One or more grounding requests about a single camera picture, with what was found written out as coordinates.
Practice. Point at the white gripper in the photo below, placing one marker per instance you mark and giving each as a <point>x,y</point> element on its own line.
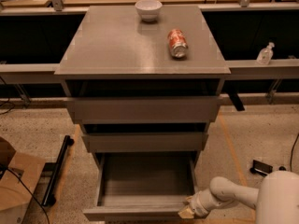
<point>196,205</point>

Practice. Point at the grey bottom drawer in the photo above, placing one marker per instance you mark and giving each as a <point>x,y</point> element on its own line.
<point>142,186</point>

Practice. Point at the grey drawer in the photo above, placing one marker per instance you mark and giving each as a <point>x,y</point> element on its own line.
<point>142,186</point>
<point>144,142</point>
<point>128,110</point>

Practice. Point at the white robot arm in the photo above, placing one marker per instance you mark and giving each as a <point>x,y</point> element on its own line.
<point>276,201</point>

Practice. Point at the grey middle drawer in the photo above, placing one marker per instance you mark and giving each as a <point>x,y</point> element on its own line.
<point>144,142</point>

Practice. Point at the grey drawer cabinet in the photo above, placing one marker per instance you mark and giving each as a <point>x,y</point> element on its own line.
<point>124,56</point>

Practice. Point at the grey top drawer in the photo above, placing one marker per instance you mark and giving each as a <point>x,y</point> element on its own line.
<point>128,110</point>

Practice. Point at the small black device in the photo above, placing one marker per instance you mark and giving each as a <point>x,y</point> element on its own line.
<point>260,168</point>

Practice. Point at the black metal bar right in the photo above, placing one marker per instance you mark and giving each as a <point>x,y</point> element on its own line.
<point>282,168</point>

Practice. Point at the black metal bar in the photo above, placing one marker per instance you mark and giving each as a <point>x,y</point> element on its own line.
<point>282,168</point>
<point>54,169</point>

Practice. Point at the black metal bar left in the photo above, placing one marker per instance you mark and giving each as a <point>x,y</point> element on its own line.
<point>54,169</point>

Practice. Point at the brown cardboard box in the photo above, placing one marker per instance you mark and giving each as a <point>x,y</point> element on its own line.
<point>17,182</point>

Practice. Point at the red soda can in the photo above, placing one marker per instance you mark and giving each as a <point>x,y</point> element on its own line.
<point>177,44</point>

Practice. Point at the white ceramic bowl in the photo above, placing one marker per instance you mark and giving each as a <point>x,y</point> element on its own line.
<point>148,10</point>

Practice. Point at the grey metal rail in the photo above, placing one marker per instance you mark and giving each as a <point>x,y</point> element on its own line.
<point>235,70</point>

